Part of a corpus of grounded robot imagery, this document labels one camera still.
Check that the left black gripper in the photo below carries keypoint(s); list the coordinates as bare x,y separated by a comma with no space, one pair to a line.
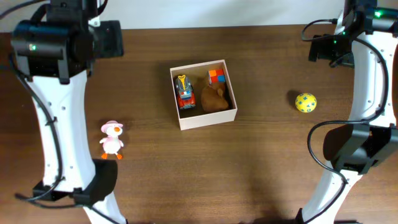
119,50

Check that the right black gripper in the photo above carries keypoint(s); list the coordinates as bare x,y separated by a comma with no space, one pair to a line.
325,42

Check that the yellow ball with blue marks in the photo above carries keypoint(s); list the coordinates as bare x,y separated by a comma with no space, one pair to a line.
305,102

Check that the red grey toy truck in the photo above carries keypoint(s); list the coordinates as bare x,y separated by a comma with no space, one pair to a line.
184,92

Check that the pink white duck toy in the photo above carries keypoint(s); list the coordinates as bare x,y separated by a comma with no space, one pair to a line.
111,143

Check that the colourful puzzle cube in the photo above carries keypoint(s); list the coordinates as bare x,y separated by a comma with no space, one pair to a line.
216,76

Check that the brown plush toy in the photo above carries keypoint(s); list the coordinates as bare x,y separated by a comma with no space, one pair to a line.
213,98

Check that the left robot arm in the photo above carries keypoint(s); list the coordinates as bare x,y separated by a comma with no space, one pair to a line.
54,53

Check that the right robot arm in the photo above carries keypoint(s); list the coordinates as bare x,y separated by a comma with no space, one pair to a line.
365,39

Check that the white open cardboard box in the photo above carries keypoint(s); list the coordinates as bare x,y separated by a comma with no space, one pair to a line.
198,74

